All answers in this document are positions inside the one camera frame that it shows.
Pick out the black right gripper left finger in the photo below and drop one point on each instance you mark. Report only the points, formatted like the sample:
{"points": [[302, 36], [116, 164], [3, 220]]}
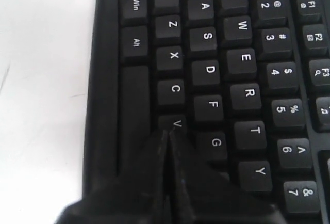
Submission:
{"points": [[136, 196]]}

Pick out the black acer keyboard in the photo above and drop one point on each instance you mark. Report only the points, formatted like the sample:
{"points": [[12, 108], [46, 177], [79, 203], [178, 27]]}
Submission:
{"points": [[246, 80]]}

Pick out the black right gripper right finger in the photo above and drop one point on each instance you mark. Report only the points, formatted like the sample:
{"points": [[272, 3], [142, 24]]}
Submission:
{"points": [[202, 195]]}

